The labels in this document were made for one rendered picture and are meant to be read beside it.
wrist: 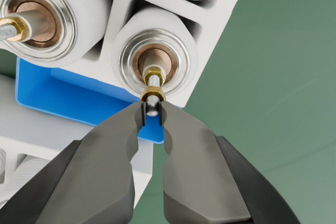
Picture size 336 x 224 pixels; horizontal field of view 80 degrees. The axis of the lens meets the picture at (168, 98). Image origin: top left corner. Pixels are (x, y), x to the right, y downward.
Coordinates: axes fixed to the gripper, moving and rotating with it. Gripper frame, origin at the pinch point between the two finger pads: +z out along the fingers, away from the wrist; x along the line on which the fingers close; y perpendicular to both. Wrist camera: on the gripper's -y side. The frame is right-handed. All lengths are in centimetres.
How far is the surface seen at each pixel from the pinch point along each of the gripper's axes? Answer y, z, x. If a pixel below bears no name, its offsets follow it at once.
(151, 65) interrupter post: -0.4, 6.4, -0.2
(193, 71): 1.5, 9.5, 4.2
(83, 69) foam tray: 3.7, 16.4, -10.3
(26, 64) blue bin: 5.6, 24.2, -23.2
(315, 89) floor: 17, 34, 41
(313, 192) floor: 59, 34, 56
